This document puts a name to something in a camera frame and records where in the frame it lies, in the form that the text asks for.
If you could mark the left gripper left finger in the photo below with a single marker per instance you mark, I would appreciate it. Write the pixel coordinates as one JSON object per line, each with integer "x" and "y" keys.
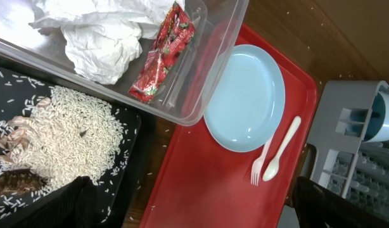
{"x": 71, "y": 206}

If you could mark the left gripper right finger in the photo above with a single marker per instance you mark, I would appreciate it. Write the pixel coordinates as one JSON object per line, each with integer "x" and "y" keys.
{"x": 317, "y": 207}

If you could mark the white plastic spoon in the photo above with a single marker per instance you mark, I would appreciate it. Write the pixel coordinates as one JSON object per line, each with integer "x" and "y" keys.
{"x": 273, "y": 166}

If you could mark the white plastic fork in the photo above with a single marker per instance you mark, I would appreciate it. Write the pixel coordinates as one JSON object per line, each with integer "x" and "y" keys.
{"x": 258, "y": 163}

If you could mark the light blue plate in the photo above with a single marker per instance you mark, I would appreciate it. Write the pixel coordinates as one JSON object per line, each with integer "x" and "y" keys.
{"x": 248, "y": 102}

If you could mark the white napkin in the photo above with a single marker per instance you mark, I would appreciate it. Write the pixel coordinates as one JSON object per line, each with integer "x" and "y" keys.
{"x": 102, "y": 35}

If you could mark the red snack wrapper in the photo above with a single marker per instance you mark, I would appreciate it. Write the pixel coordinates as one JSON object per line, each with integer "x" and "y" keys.
{"x": 176, "y": 32}

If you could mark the grey dishwasher rack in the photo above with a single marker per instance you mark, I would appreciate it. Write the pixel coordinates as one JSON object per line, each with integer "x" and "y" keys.
{"x": 343, "y": 163}

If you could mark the pile of white rice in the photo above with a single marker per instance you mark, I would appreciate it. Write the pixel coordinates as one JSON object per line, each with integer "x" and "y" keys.
{"x": 70, "y": 135}

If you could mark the brown food scraps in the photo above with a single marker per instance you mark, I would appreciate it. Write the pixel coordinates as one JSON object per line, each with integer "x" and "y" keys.
{"x": 10, "y": 158}

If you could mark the red serving tray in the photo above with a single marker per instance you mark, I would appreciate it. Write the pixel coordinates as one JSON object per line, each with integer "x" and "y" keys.
{"x": 201, "y": 184}

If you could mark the black plastic tray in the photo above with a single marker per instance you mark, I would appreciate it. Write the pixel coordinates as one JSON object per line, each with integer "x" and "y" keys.
{"x": 117, "y": 185}

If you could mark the clear plastic bin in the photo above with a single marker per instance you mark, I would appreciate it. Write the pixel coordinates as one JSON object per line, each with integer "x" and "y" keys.
{"x": 182, "y": 98}

